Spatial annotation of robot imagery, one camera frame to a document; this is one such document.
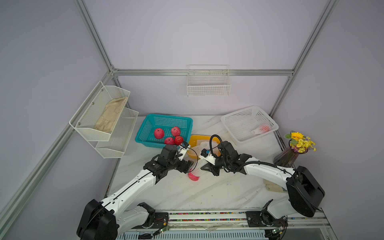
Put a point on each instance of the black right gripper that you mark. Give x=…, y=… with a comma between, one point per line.
x=212, y=169

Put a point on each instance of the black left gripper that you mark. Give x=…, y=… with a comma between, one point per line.
x=182, y=168

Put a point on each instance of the netted apple top back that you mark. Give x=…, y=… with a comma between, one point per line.
x=194, y=176

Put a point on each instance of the netted red apple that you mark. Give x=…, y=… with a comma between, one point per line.
x=159, y=133
x=169, y=141

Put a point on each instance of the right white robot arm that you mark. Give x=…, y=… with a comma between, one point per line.
x=304, y=193

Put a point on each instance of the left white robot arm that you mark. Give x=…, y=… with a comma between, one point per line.
x=109, y=218

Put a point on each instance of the yellow plastic tub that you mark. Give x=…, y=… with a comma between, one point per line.
x=200, y=138

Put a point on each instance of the teal plastic perforated basket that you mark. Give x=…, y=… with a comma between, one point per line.
x=146, y=132

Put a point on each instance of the white plastic perforated basket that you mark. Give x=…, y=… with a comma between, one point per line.
x=239, y=124

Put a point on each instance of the beige work glove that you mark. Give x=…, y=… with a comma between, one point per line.
x=272, y=187

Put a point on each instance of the dark glass vase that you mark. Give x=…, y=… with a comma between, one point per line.
x=286, y=158

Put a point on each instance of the yellow flower bouquet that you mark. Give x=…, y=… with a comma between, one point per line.
x=299, y=143

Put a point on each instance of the beige cloth in shelf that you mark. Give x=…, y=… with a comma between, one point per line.
x=107, y=121

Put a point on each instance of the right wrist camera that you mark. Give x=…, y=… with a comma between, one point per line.
x=207, y=156

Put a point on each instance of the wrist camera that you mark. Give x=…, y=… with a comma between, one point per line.
x=184, y=147
x=207, y=156

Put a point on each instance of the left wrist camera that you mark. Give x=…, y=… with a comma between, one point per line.
x=184, y=147

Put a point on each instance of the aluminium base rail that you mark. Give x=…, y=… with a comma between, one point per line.
x=232, y=225

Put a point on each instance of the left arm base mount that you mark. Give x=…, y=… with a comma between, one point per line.
x=155, y=220

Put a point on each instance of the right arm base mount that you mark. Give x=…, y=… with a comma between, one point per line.
x=263, y=218

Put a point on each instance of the white wire wall basket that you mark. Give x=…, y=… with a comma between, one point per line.
x=208, y=81

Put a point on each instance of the white two-tier wire shelf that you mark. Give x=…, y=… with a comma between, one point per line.
x=109, y=146

